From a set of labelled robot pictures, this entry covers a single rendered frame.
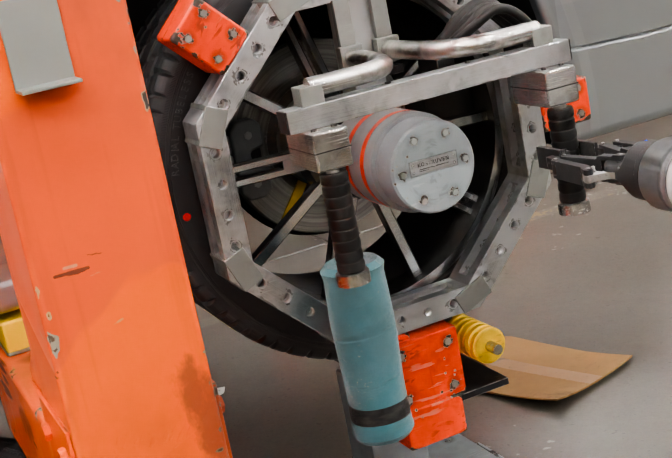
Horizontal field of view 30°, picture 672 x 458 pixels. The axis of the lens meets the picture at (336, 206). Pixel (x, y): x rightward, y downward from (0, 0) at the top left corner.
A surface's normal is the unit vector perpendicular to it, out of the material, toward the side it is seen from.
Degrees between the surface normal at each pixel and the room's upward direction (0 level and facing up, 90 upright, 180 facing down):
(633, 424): 0
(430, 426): 90
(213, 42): 90
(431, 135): 90
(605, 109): 90
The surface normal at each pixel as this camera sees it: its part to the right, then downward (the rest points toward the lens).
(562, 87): 0.41, 0.15
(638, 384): -0.18, -0.95
